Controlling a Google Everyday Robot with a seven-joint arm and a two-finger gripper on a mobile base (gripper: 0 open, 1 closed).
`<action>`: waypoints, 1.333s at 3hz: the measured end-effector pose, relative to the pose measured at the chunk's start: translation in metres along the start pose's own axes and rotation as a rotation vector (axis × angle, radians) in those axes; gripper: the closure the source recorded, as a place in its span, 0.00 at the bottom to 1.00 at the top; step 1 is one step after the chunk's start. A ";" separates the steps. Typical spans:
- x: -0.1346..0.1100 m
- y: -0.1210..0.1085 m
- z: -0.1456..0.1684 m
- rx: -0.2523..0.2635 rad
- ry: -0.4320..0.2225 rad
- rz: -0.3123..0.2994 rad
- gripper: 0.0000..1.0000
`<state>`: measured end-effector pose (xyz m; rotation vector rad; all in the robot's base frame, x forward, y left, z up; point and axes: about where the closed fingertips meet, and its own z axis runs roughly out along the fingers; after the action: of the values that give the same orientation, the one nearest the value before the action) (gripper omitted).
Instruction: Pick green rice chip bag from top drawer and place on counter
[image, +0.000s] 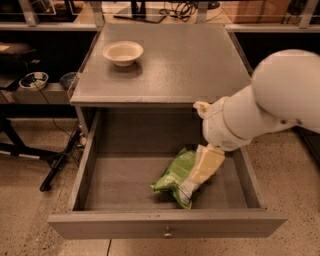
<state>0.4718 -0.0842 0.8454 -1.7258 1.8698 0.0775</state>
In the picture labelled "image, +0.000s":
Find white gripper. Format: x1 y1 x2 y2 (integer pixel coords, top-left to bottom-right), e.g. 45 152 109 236
189 97 251 184

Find green rice chip bag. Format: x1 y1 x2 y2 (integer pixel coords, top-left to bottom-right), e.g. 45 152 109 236
151 148 201 209

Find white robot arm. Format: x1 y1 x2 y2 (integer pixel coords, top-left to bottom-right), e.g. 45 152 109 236
191 49 320 184

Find open grey top drawer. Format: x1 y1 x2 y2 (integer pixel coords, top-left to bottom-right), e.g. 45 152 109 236
47 107 288 240

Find grey cabinet with counter top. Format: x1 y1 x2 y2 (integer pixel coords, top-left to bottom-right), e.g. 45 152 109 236
71 24 250 136

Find metal drawer knob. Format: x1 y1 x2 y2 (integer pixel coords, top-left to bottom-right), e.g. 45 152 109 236
163 226 173 239

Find white paper bowl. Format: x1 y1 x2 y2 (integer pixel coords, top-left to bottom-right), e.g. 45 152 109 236
103 41 144 67

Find cardboard box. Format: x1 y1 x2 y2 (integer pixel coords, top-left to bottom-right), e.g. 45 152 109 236
222 0 290 24

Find black monitor stand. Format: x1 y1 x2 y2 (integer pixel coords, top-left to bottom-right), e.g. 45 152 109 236
113 0 166 24

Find dark round bowl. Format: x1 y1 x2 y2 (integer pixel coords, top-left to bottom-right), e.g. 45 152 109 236
59 72 77 89

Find grey shelf rack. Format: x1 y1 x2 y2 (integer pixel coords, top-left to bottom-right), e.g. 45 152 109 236
0 0 320 107

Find black coiled cables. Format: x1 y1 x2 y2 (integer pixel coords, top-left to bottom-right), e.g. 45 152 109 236
159 0 200 23

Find white bowl with black cable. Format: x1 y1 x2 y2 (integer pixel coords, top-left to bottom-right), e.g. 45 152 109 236
19 71 49 91

